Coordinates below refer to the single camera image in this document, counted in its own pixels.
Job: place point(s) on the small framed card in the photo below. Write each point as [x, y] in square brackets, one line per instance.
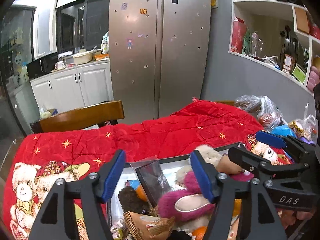
[288, 63]

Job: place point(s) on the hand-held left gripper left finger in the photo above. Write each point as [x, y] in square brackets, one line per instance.
[115, 177]

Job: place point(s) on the white bag with produce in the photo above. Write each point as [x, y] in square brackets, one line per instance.
[47, 113]

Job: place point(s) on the silver double door refrigerator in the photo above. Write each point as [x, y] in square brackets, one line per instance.
[160, 55]

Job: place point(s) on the blue plastic bag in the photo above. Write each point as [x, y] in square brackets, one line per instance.
[282, 131]

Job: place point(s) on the person's right hand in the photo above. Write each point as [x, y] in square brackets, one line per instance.
[300, 216]

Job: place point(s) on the printed plastic bag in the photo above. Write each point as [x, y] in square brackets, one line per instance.
[105, 43]

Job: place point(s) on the black storage box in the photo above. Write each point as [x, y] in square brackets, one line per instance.
[172, 162]

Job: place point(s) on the pink plush toy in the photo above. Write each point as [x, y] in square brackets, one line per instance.
[170, 202]

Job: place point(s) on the grey glass desktop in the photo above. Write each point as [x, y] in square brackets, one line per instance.
[12, 152]

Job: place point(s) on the white wall shelf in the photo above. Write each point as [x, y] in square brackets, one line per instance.
[270, 12]

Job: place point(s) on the dark kitchen window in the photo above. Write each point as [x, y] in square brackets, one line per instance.
[95, 22]

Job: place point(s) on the tan snack packet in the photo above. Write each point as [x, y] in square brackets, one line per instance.
[147, 226]

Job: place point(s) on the clear plastic bag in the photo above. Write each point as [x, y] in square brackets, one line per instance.
[262, 112]
[303, 127]

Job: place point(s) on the cream plastic basin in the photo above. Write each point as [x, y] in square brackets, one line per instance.
[82, 57]

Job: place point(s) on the brown fuzzy hair clip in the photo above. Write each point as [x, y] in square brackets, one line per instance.
[128, 200]

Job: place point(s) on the orange food packet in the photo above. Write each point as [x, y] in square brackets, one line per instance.
[102, 57]

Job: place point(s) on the cream plush bear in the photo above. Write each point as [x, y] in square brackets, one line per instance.
[211, 155]

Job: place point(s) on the white kitchen cabinet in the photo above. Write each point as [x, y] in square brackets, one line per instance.
[72, 87]

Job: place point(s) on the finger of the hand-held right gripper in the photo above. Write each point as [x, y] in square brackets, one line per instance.
[247, 161]
[271, 138]

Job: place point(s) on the clear packet with black item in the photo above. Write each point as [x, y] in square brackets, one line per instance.
[152, 180]

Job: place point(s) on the white mug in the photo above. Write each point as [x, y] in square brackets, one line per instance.
[59, 65]

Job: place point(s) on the red bear printed blanket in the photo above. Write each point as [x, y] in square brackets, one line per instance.
[162, 135]

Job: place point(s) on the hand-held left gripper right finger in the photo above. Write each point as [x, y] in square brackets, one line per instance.
[205, 177]

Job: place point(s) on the glass sliding door with stickers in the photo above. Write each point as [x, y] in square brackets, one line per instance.
[12, 55]

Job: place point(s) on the red gift box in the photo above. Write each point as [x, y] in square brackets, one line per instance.
[238, 36]

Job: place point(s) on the clear glass jars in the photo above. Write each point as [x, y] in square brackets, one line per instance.
[257, 45]

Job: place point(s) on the black microwave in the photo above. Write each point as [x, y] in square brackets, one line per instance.
[41, 66]

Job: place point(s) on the pink bottle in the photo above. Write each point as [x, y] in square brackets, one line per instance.
[313, 78]

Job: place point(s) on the green box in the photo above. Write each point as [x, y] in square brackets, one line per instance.
[299, 73]

